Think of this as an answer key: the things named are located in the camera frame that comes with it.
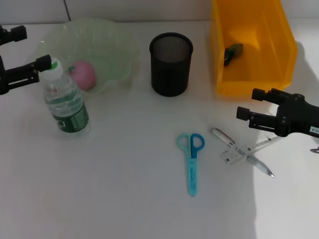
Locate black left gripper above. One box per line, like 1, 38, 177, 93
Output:
0, 25, 52, 95

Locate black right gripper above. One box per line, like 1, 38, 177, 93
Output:
236, 88, 319, 138

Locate pink peach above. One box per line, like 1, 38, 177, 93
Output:
66, 60, 97, 91

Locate clear green-label water bottle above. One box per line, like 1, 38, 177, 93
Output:
39, 57, 90, 134

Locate blue and teal scissors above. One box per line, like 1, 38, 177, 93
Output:
176, 133, 206, 197

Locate clear ballpoint pen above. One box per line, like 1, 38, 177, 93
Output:
208, 126, 276, 178

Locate transparent plastic ruler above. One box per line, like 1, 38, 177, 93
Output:
219, 135, 280, 165

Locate translucent green fruit plate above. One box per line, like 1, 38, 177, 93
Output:
36, 17, 141, 95

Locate black mesh pen holder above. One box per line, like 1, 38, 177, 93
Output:
149, 32, 194, 97

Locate yellow plastic bin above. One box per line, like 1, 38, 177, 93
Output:
208, 0, 299, 96

